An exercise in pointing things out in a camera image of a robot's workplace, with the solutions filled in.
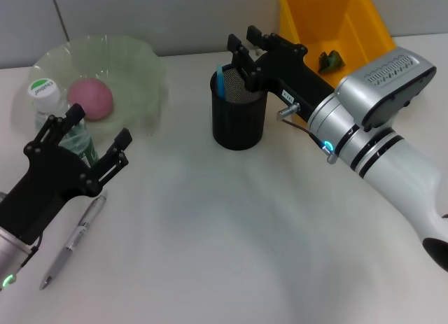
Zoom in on pink peach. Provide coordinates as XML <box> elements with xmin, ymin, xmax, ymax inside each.
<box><xmin>68</xmin><ymin>78</ymin><xmax>115</xmax><ymax>122</ymax></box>

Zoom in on black mesh pen cup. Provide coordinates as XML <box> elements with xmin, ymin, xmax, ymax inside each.
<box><xmin>209</xmin><ymin>62</ymin><xmax>270</xmax><ymax>150</ymax></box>

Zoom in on yellow plastic storage bin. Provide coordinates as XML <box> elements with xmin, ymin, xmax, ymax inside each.
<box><xmin>278</xmin><ymin>0</ymin><xmax>396</xmax><ymax>75</ymax></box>

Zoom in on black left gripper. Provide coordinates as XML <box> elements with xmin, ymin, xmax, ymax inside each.
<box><xmin>0</xmin><ymin>104</ymin><xmax>133</xmax><ymax>244</ymax></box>

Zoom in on green plastic wrapper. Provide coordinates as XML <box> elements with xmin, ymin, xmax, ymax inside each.
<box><xmin>317</xmin><ymin>50</ymin><xmax>346</xmax><ymax>73</ymax></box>

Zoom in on silver ballpoint pen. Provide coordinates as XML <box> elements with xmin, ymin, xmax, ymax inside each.
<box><xmin>40</xmin><ymin>190</ymin><xmax>109</xmax><ymax>290</ymax></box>

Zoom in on clear water bottle green label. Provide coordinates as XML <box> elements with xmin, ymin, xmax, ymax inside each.
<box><xmin>27</xmin><ymin>78</ymin><xmax>101</xmax><ymax>168</ymax></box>

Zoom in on blue scissors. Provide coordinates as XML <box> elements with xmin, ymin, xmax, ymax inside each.
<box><xmin>215</xmin><ymin>63</ymin><xmax>229</xmax><ymax>99</ymax></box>

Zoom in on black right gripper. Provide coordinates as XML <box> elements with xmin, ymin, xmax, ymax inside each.
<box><xmin>227</xmin><ymin>25</ymin><xmax>335</xmax><ymax>122</ymax></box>

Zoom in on translucent green fruit plate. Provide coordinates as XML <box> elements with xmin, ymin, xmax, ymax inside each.
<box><xmin>13</xmin><ymin>35</ymin><xmax>167</xmax><ymax>136</ymax></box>

